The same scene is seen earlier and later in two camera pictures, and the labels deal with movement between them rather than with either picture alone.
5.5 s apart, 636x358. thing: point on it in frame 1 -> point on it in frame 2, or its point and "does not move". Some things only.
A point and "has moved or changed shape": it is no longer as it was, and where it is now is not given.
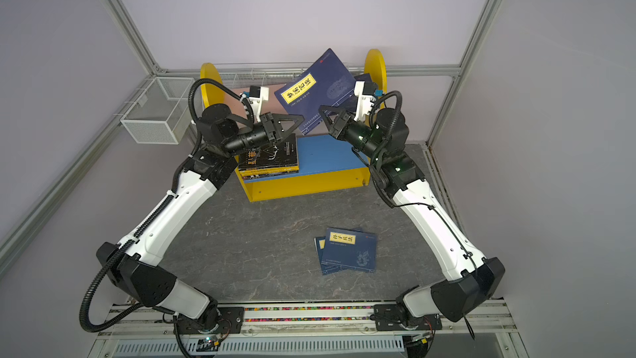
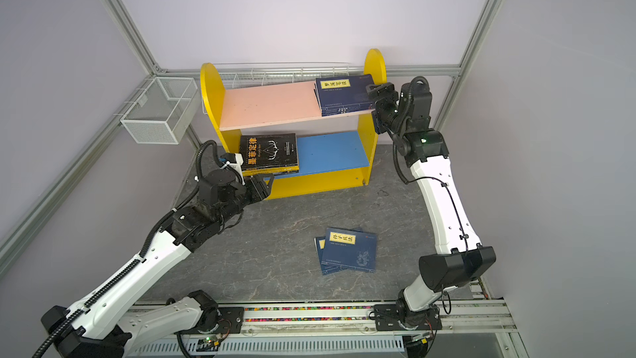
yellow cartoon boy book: x=270 y=171 does not move
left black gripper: x=268 y=120 -> x=257 y=187
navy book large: x=323 y=81 has moved or changed shape
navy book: x=327 y=268 does not move
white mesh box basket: x=161 y=114 does not move
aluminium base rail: x=139 y=321 does not move
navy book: x=350 y=248 does not move
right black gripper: x=346 y=128 -> x=397 y=102
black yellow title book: x=281 y=153 does not move
